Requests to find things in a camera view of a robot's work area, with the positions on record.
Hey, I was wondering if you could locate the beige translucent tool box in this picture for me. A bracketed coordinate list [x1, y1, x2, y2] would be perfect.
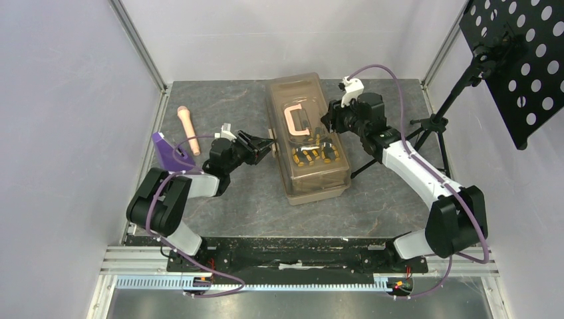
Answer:
[265, 72, 351, 205]

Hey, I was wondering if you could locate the thin black-yellow screwdriver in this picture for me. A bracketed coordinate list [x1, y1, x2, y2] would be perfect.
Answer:
[311, 140, 321, 160]

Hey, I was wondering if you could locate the black-yellow screwdriver cluster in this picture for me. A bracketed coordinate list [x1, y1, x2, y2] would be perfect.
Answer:
[321, 142, 335, 163]
[299, 150, 315, 165]

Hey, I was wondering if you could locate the black perforated panel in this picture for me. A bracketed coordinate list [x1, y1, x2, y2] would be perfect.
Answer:
[459, 1, 563, 150]

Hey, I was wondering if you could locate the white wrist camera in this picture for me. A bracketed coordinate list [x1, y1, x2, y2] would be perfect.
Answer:
[214, 123, 237, 141]
[340, 77, 364, 108]

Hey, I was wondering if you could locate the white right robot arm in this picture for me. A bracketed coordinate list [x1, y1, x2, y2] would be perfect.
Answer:
[321, 93, 489, 271]

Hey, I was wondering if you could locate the large black-yellow Phillips screwdriver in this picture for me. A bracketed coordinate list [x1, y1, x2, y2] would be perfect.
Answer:
[292, 148, 309, 167]

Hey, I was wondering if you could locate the aluminium frame rail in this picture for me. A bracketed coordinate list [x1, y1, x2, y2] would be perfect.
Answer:
[108, 0, 168, 93]

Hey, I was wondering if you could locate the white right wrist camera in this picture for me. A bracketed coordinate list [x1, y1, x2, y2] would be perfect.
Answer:
[340, 77, 364, 108]

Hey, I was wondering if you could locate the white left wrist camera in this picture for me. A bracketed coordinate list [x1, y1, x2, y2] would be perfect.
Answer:
[214, 123, 237, 141]

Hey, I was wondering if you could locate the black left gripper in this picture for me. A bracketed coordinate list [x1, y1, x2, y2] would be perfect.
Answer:
[225, 130, 275, 174]

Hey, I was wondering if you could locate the black tripod stand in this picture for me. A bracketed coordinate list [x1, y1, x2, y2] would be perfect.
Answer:
[349, 57, 484, 179]

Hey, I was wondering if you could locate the purple box with grid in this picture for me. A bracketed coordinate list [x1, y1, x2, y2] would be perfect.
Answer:
[151, 132, 196, 171]

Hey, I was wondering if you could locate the beige wooden handle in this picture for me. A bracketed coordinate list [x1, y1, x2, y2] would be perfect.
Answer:
[177, 106, 201, 156]

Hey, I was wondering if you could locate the small black-yellow screwdriver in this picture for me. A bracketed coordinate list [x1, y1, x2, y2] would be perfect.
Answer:
[329, 144, 341, 161]

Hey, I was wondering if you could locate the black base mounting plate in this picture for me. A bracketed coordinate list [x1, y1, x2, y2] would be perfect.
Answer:
[162, 237, 429, 287]

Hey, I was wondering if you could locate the black-yellow screwdriver front cluster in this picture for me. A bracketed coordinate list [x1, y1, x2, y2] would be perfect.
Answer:
[321, 142, 335, 163]

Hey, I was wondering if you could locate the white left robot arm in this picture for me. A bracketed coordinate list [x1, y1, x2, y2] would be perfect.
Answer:
[126, 130, 275, 271]

